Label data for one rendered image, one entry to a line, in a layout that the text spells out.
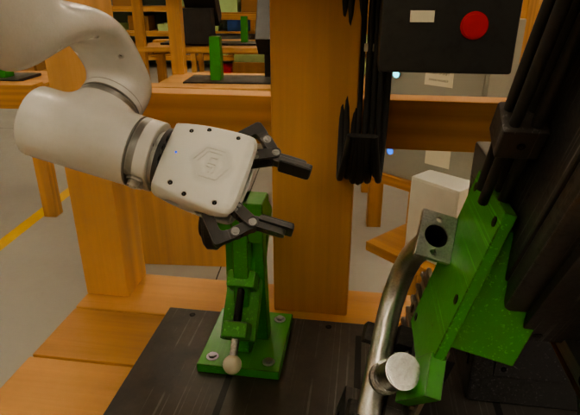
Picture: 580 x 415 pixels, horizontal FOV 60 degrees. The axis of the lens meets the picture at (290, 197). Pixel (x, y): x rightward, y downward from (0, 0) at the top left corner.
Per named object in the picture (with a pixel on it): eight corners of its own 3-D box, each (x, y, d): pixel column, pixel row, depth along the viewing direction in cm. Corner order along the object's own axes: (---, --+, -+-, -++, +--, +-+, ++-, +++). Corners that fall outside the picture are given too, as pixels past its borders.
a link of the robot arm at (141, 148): (113, 172, 53) (141, 180, 53) (145, 103, 56) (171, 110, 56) (130, 199, 61) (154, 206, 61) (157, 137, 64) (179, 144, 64)
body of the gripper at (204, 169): (131, 183, 53) (232, 214, 53) (167, 103, 57) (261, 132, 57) (145, 206, 60) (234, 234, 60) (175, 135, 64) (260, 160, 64)
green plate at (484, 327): (495, 410, 52) (597, 240, 43) (418, 386, 52) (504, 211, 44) (473, 339, 63) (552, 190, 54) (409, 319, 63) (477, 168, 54)
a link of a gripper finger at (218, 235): (188, 242, 55) (239, 246, 55) (196, 177, 57) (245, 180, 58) (189, 245, 56) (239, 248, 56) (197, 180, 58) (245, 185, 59)
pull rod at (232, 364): (239, 380, 72) (237, 347, 70) (220, 377, 73) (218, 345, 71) (248, 354, 78) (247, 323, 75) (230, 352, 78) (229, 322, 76)
